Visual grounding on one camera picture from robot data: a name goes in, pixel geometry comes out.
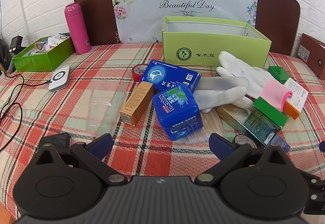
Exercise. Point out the large green box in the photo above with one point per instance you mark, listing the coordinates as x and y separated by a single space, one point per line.
270 112

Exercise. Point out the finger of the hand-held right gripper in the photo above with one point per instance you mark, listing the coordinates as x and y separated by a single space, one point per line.
322 146

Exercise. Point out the white and orange box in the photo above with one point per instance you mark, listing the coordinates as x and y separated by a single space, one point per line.
297 94

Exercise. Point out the brown cardboard box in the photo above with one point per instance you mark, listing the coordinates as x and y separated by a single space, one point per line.
311 54

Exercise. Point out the red plaid blanket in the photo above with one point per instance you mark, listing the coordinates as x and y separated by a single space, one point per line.
50 112

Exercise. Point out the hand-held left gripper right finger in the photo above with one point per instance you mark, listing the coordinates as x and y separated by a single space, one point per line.
220 144

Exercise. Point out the pink cloth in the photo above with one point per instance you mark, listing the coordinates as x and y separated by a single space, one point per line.
275 94

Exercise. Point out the blue square mint tin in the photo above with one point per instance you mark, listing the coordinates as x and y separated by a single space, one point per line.
177 115

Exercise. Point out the blue medicine box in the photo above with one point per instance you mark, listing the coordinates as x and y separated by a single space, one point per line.
170 75

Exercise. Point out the clear teal printed box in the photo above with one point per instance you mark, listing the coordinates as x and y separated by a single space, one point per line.
254 125

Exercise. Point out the white work glove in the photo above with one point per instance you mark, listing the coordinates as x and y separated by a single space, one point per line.
241 68
223 98

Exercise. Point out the black smartphone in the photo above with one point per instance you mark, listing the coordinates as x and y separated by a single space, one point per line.
57 139

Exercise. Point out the small green box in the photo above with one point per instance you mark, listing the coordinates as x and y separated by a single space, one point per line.
279 74

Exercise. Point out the red tape roll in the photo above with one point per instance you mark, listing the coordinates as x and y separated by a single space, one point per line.
136 71

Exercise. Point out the bright green box tray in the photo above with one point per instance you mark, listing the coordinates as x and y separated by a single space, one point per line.
45 59

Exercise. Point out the white round-marked small box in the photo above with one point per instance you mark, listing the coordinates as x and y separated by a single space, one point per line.
58 39

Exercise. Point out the black charger device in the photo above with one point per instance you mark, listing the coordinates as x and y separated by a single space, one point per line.
15 44

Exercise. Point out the light green cardboard box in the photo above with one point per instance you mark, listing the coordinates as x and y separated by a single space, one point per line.
215 49

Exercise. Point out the clear plastic cup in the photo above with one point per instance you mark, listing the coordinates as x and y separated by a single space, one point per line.
105 106

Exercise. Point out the clear pack of wooden sticks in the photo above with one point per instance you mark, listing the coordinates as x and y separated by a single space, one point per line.
200 125

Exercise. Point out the pink thermos bottle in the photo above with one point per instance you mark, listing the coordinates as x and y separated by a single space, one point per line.
77 28

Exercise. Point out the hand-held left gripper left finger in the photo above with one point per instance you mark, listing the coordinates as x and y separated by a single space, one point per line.
101 144

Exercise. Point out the golden brown slim box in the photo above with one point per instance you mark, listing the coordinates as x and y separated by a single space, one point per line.
137 104

